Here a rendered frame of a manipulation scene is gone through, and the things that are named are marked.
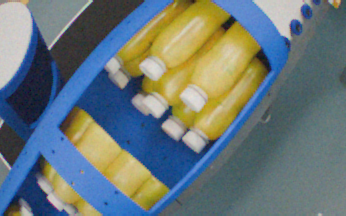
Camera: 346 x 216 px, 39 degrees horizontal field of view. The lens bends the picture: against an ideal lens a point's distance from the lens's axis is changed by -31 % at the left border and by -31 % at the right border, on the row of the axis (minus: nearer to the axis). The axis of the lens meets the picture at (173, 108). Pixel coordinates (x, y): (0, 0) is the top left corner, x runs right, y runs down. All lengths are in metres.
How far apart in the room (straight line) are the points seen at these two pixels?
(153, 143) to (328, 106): 1.21
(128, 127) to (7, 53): 0.39
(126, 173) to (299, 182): 1.27
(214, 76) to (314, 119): 1.25
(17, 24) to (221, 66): 0.54
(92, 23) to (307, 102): 0.90
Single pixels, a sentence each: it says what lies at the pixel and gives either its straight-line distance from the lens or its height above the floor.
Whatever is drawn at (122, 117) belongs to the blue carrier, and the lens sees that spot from 1.26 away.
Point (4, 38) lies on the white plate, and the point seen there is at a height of 1.04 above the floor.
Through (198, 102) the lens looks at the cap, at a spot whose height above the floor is 1.12.
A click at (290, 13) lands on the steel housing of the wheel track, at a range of 1.40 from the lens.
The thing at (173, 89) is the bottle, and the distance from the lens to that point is 1.14.
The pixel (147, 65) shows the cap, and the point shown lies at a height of 1.14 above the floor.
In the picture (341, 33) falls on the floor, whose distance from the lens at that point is 2.49.
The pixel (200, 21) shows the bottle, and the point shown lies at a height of 1.15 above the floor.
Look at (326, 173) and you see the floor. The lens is 2.27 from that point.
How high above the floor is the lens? 2.18
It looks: 75 degrees down
